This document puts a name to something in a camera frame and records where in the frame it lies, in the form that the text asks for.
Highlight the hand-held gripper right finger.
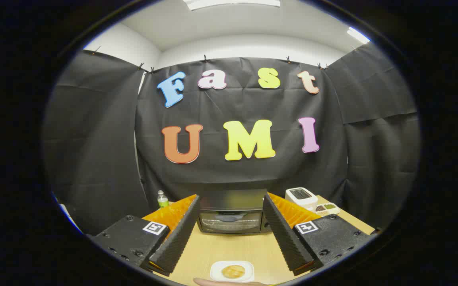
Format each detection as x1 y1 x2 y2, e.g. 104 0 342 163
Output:
262 192 375 276

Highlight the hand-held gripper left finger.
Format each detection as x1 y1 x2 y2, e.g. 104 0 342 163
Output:
90 194 202 277

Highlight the black toaster oven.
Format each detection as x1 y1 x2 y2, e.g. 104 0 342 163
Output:
196 189 272 235

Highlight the round bread roll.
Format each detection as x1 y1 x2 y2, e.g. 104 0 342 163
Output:
221 265 246 279

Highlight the white toaster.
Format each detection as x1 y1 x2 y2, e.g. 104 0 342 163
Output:
285 187 319 210

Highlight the white plate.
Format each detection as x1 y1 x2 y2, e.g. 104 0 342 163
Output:
210 261 255 283

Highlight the white divided snack dish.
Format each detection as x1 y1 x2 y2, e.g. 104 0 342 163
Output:
314 202 341 217

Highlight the long ceiling light panel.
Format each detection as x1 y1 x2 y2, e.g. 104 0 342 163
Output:
183 0 281 11

